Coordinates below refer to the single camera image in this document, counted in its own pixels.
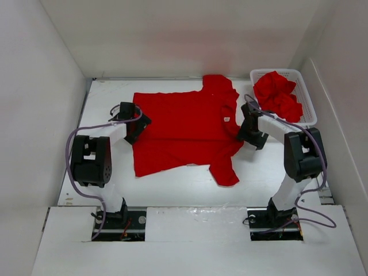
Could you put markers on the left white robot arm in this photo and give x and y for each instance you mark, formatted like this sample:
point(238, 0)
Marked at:
point(89, 158)

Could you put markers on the red shirts pile in basket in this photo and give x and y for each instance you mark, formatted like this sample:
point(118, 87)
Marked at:
point(274, 93)

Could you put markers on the white plastic basket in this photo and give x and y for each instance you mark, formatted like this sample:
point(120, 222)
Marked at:
point(309, 117)

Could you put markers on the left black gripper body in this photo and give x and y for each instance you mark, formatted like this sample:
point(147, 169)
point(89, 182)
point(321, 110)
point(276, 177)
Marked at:
point(138, 127)

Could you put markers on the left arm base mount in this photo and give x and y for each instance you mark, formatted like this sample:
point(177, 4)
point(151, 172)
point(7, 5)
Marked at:
point(128, 225)

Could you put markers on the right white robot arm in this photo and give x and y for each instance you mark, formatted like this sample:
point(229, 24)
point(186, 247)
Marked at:
point(303, 157)

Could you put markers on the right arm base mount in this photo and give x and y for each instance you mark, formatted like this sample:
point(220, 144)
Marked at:
point(267, 225)

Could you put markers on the red t shirt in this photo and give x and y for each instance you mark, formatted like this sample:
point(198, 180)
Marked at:
point(190, 128)

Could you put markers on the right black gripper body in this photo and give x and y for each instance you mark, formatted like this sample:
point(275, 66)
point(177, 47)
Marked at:
point(253, 136)

